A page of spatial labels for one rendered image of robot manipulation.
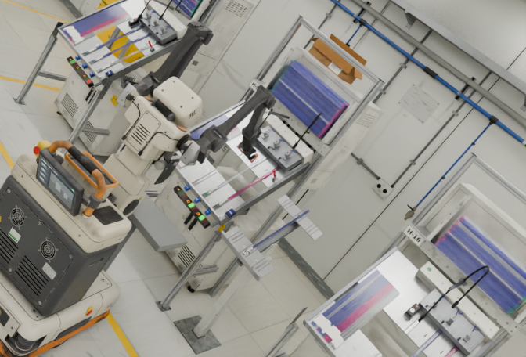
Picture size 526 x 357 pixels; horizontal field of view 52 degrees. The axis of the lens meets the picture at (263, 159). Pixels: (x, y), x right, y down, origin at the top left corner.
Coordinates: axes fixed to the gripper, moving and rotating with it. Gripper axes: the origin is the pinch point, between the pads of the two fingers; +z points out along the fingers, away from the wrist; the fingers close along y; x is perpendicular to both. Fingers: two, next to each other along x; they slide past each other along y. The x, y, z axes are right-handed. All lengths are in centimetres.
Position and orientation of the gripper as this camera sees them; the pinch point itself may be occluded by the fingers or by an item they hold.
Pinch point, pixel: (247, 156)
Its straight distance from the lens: 330.5
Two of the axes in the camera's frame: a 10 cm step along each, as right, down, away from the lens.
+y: -6.2, -6.5, 4.5
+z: -0.1, 5.8, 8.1
